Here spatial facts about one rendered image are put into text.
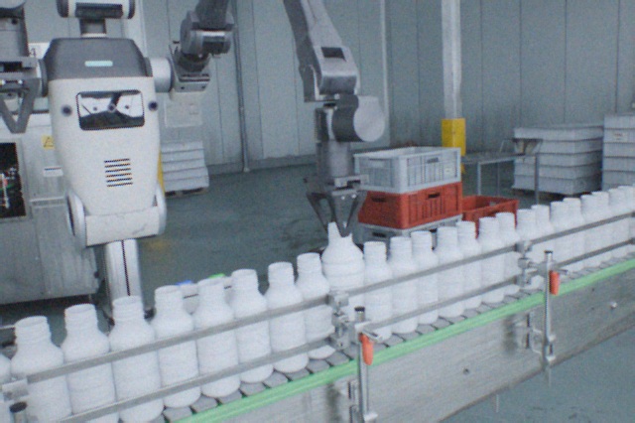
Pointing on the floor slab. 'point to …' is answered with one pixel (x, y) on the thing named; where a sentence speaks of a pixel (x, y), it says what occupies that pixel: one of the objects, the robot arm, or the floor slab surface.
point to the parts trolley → (499, 165)
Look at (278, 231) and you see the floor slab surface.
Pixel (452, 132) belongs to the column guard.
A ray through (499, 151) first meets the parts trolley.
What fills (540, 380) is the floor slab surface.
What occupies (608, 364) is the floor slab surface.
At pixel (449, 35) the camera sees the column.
